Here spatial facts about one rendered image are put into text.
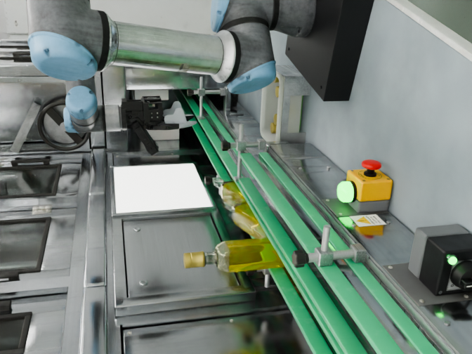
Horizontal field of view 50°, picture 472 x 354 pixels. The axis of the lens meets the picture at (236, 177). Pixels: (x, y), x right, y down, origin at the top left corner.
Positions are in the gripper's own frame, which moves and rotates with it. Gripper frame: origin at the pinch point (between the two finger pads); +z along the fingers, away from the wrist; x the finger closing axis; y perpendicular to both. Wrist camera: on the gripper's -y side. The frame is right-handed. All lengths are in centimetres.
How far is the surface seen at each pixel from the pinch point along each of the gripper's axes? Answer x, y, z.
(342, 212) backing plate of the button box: -58, -1, 23
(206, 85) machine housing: 71, -7, 16
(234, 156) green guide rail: 6.9, -14.9, 15.2
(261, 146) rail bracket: -14.1, -3.5, 17.9
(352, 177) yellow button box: -55, 5, 26
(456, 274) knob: -89, 4, 27
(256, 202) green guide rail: -32.5, -11.3, 12.0
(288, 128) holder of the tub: -9.4, -0.1, 27.0
